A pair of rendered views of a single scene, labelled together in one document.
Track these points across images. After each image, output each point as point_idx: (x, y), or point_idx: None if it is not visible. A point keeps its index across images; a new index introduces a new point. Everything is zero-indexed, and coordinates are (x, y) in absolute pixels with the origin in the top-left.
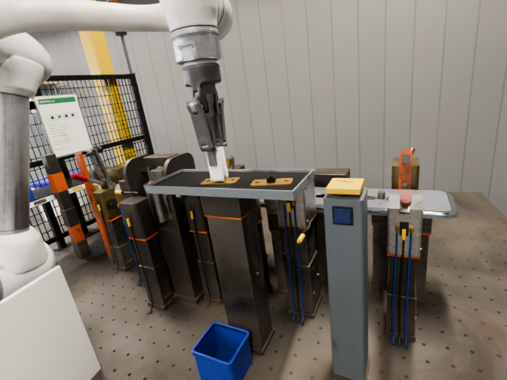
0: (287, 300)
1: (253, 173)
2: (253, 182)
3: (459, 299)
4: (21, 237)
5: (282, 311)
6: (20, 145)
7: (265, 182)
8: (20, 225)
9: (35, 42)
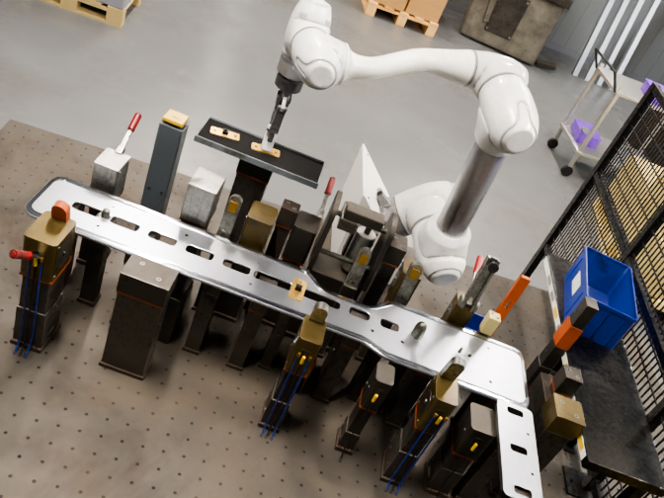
0: (193, 295)
1: (242, 152)
2: (237, 137)
3: (19, 269)
4: (431, 221)
5: (198, 286)
6: (461, 171)
7: (229, 133)
8: (438, 219)
9: (498, 109)
